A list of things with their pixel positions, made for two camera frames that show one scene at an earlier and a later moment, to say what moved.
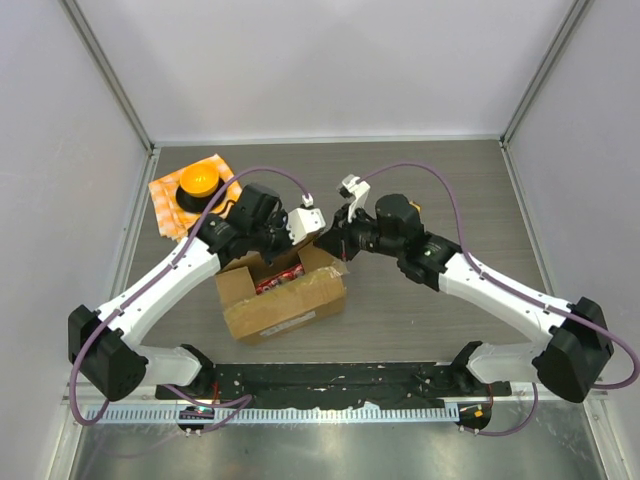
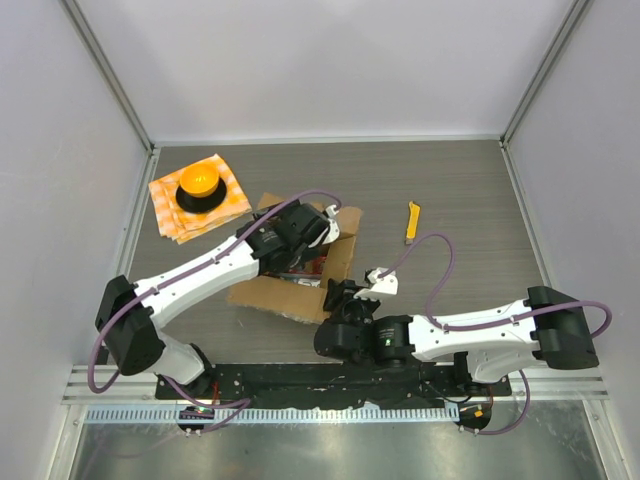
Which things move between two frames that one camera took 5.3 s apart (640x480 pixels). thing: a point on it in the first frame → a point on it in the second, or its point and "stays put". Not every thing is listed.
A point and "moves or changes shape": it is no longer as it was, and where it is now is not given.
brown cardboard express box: [258, 298] moves or changes shape
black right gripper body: [354, 236] → [345, 307]
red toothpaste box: [272, 282] → [309, 273]
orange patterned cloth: [172, 220] stays put
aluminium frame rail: [101, 60] stays put
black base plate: [319, 384] stays put
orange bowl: [199, 180] stays put
